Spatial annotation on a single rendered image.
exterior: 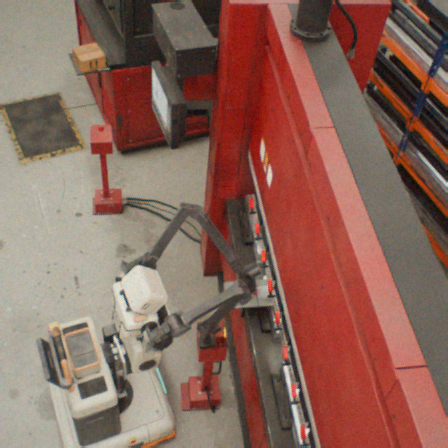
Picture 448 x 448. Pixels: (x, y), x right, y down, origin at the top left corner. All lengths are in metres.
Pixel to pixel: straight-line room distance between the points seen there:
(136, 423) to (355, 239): 2.18
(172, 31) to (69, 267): 2.10
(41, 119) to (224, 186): 2.59
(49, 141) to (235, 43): 2.92
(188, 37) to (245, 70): 0.39
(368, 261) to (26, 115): 4.62
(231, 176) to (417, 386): 2.40
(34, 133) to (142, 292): 3.23
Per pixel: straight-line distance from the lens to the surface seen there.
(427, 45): 4.96
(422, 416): 1.82
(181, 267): 4.80
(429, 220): 5.00
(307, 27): 2.98
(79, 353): 3.38
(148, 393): 3.94
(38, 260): 4.93
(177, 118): 3.72
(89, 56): 4.94
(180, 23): 3.70
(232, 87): 3.49
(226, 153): 3.80
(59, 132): 5.94
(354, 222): 2.15
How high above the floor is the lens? 3.84
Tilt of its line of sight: 49 degrees down
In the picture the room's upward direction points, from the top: 7 degrees clockwise
